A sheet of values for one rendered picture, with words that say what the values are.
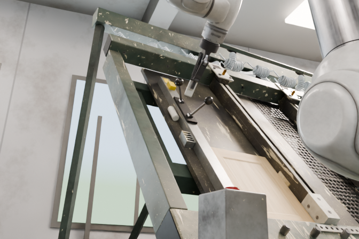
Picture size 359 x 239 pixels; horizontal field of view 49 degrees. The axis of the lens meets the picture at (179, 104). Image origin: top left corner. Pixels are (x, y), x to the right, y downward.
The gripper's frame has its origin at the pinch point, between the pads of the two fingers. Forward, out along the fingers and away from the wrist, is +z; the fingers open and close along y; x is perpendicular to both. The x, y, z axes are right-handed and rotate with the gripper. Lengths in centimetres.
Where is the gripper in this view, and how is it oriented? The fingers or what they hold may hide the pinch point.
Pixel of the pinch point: (190, 87)
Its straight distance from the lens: 156.1
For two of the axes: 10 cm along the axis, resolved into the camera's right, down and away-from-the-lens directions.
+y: 0.5, 3.5, -9.4
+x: 9.3, 3.3, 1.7
